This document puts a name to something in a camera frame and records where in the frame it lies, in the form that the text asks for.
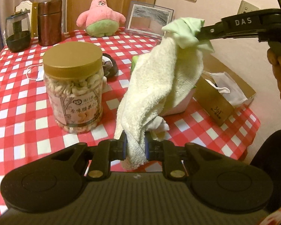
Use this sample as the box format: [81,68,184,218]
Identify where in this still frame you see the glass jar with dark base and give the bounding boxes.
[5,9,31,52]

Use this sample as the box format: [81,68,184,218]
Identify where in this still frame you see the cream terry towel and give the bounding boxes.
[114,37,210,170]

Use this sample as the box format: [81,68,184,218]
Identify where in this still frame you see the light green cloth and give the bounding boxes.
[162,17,215,53]

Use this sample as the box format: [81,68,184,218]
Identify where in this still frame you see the gold lid nut jar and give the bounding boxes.
[43,42,104,134]

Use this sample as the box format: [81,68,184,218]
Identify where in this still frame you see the red white checkered tablecloth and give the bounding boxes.
[0,27,261,221]

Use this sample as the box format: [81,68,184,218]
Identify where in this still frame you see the dark brown wooden canister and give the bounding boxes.
[37,0,62,46]

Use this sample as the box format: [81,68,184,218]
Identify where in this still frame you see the framed sand picture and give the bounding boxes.
[125,1,174,38]

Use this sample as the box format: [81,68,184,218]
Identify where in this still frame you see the white mask in box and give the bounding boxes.
[203,71,248,108]

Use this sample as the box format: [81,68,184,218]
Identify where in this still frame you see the brown cardboard box tray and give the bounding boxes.
[194,54,256,126]

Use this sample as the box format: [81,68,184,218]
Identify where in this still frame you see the pink starfish plush toy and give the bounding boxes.
[76,0,126,38]

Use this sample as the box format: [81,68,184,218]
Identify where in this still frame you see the blue surgical mask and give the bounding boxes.
[25,64,44,82]

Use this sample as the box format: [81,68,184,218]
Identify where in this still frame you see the beige wall socket plate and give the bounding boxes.
[237,0,260,14]

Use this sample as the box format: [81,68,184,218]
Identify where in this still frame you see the white wooden chair back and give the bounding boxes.
[14,0,34,24]

